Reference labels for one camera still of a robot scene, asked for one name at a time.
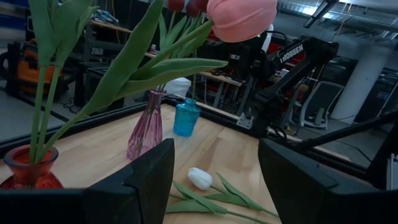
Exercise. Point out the dark red artificial tulip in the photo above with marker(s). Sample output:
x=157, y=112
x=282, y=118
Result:
x=194, y=7
x=175, y=4

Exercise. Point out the white aluminium bracket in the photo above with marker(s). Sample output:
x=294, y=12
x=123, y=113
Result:
x=392, y=171

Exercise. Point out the white plastic bin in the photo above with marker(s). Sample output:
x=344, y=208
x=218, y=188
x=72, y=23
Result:
x=180, y=85

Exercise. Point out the purple glass vase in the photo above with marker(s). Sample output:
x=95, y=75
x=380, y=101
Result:
x=146, y=133

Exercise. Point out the grey office chair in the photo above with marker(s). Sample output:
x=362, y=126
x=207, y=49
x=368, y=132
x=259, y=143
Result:
x=323, y=99

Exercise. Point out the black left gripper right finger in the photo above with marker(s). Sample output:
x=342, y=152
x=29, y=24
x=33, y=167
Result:
x=292, y=193

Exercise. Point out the blue grey device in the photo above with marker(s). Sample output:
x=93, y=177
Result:
x=105, y=15

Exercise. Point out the red glass vase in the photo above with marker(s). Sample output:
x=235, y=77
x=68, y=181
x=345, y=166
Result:
x=31, y=174

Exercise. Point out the teal glass vase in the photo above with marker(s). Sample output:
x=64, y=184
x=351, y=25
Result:
x=186, y=119

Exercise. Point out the long ceiling light fixture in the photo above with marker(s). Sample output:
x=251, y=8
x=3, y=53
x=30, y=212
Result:
x=320, y=12

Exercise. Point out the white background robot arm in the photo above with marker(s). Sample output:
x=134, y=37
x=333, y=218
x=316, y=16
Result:
x=268, y=40

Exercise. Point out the pink artificial tulip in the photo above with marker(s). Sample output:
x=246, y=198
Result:
x=242, y=18
x=71, y=25
x=42, y=37

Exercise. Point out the grey metal mounting bracket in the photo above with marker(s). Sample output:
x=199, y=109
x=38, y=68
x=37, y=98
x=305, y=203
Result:
x=245, y=119

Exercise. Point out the orange shop vacuum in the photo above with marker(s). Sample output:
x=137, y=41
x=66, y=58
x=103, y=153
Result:
x=29, y=70

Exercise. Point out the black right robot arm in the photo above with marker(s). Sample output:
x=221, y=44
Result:
x=292, y=54

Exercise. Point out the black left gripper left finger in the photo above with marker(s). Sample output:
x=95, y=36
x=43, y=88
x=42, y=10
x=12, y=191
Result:
x=140, y=193

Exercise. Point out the wooden workbench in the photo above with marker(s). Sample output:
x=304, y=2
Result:
x=109, y=26

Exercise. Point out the white round column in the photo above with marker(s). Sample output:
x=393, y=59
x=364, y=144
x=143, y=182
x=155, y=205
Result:
x=360, y=81

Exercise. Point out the black diagonal frame brace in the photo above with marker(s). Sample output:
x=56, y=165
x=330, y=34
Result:
x=348, y=132

